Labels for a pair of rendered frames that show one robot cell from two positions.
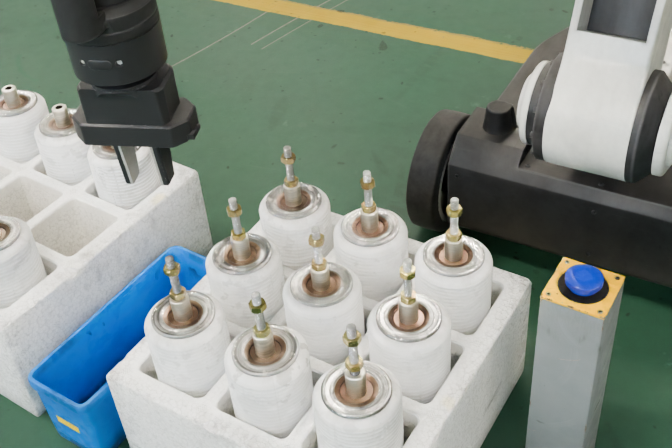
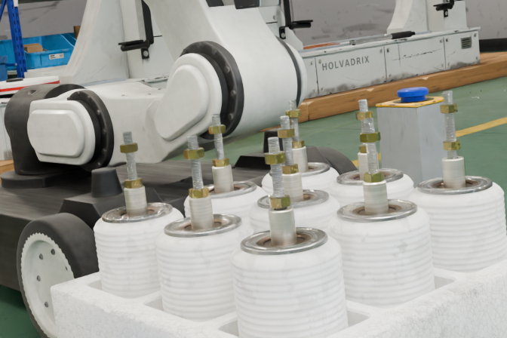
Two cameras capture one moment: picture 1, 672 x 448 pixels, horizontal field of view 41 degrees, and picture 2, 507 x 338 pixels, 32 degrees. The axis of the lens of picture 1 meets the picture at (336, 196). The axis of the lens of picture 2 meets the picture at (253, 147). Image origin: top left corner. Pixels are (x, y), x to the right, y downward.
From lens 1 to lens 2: 1.20 m
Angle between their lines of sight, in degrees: 72
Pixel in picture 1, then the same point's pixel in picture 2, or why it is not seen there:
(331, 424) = (491, 197)
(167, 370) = (330, 304)
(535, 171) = (176, 198)
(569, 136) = (260, 78)
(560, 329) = (432, 131)
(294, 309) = (316, 212)
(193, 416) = (399, 318)
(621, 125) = (283, 56)
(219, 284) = (231, 247)
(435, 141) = (75, 225)
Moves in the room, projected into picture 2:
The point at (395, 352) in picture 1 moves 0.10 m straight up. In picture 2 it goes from (407, 186) to (398, 96)
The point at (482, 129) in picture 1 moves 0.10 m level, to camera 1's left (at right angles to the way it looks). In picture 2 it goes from (102, 197) to (70, 214)
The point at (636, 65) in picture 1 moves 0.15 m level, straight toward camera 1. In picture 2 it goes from (256, 19) to (343, 10)
